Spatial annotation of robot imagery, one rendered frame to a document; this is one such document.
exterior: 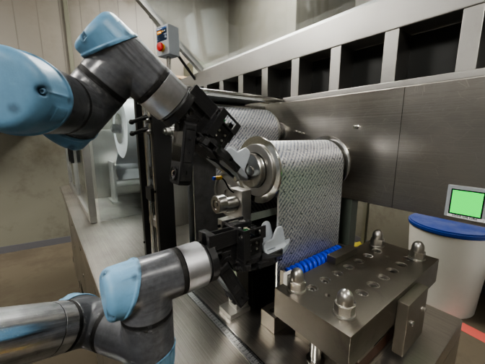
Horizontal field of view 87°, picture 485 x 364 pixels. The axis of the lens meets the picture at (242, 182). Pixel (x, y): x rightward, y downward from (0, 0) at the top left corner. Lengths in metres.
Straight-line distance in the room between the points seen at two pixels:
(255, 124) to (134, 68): 0.45
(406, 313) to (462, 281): 1.88
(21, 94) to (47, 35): 3.59
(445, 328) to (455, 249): 1.58
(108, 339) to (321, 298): 0.36
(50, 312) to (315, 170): 0.54
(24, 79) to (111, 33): 0.17
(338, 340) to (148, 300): 0.30
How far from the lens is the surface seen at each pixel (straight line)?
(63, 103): 0.31
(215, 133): 0.47
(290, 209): 0.57
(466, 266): 2.43
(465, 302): 2.59
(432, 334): 0.77
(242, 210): 0.57
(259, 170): 0.53
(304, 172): 0.59
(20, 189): 3.84
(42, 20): 3.93
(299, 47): 0.97
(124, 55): 0.43
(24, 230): 3.94
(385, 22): 0.82
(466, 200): 0.71
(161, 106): 0.44
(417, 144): 0.73
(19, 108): 0.29
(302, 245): 0.64
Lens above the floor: 1.33
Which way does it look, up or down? 10 degrees down
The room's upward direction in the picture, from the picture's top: straight up
